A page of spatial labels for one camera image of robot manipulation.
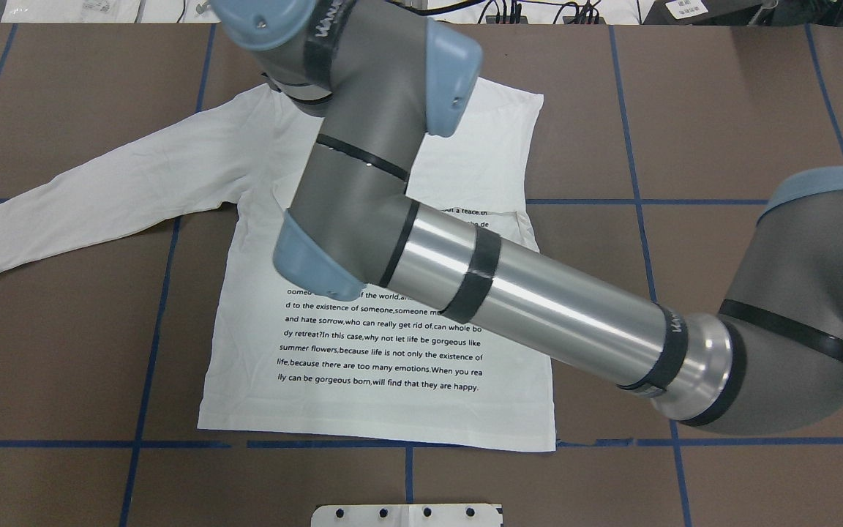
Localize white long-sleeve printed shirt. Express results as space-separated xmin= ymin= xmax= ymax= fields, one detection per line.
xmin=0 ymin=84 xmax=556 ymax=452

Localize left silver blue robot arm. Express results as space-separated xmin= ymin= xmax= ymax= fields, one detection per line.
xmin=213 ymin=1 xmax=843 ymax=435

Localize white central mounting column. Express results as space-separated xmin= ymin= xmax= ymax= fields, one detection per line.
xmin=310 ymin=503 xmax=504 ymax=526

